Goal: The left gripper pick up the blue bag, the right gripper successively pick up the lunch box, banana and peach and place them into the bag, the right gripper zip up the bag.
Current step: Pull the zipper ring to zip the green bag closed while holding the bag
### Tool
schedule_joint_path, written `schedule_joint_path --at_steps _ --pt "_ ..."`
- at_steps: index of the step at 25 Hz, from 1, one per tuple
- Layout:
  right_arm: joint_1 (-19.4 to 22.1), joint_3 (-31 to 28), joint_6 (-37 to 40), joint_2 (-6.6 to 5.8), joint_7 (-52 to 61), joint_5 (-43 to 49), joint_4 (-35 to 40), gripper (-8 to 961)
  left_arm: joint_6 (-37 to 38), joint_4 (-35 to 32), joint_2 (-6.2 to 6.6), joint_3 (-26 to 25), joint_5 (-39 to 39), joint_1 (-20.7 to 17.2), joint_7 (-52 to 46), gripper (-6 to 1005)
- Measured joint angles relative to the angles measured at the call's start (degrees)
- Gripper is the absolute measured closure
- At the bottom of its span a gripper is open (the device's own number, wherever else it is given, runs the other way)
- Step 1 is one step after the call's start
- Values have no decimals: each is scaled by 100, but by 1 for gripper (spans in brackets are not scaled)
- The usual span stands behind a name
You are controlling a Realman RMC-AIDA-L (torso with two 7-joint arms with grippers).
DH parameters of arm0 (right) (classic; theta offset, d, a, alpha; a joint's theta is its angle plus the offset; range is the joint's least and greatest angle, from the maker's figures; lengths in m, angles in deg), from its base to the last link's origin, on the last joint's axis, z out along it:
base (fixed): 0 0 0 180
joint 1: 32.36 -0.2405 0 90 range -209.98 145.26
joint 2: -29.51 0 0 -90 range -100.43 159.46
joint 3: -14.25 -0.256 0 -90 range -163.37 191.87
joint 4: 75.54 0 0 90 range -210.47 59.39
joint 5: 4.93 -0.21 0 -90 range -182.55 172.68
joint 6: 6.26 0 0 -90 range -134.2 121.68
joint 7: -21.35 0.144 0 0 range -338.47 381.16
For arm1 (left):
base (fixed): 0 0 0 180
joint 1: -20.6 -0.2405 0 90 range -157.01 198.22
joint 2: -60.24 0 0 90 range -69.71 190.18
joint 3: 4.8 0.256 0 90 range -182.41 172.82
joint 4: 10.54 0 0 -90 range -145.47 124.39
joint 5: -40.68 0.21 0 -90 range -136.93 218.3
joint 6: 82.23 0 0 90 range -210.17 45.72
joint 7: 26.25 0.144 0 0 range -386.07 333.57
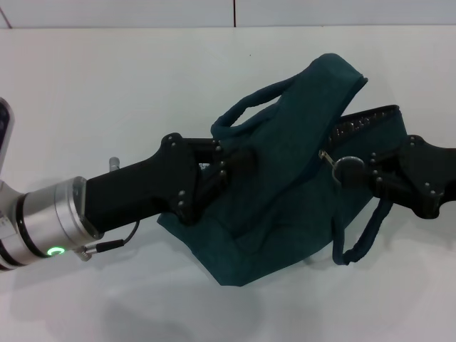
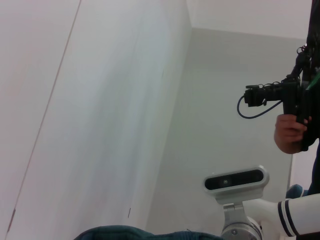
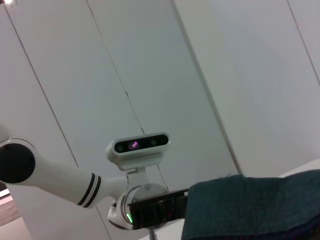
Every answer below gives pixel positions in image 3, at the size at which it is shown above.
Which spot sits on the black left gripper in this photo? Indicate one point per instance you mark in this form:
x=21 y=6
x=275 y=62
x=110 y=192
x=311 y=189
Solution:
x=160 y=207

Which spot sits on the dark teal insulated lunch bag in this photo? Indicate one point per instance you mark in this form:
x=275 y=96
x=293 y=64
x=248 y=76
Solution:
x=250 y=205

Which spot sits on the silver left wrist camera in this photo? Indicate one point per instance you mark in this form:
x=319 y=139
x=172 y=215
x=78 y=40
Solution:
x=137 y=157

